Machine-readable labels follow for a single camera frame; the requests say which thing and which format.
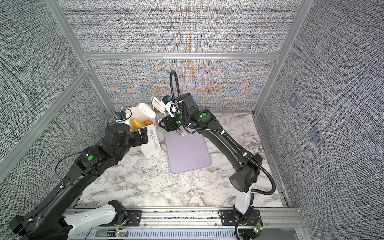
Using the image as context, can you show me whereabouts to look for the striped croissant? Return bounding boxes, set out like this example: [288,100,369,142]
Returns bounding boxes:
[132,119,145,130]

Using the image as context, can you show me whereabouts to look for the white paper bag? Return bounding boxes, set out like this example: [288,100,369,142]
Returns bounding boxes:
[122,103,162,158]

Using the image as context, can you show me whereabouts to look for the steel tongs white tips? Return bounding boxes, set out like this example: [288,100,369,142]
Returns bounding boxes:
[139,103,187,137]

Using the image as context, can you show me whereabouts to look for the sugared ring donut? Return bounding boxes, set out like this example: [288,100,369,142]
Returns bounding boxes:
[142,120,153,126]

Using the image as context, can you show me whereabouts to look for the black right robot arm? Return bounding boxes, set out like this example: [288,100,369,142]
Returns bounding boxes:
[160,93,271,217]

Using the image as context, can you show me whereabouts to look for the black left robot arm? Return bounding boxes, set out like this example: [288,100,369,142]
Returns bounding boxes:
[9,123,149,240]

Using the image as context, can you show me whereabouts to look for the lilac plastic tray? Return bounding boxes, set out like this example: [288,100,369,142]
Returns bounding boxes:
[164,131,212,174]

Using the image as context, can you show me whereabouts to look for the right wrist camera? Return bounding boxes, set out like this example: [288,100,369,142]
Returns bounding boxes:
[160,95,179,118]

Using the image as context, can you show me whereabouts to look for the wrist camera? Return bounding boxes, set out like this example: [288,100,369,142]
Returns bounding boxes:
[160,95,179,118]
[115,109,132,123]

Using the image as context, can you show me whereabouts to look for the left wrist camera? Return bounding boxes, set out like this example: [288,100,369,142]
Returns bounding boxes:
[115,109,132,123]

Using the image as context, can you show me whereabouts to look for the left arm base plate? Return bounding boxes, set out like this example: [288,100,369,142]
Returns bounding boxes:
[112,210,143,227]

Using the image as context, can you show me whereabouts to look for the aluminium front rail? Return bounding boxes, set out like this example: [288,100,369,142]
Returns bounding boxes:
[71,207,311,240]

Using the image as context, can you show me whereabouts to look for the aluminium cage frame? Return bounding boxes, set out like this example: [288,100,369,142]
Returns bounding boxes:
[0,0,316,184]

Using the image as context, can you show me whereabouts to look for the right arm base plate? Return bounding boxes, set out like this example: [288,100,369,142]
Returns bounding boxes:
[218,209,263,226]

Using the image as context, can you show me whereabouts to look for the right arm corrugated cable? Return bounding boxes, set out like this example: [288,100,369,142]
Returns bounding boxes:
[169,70,277,240]

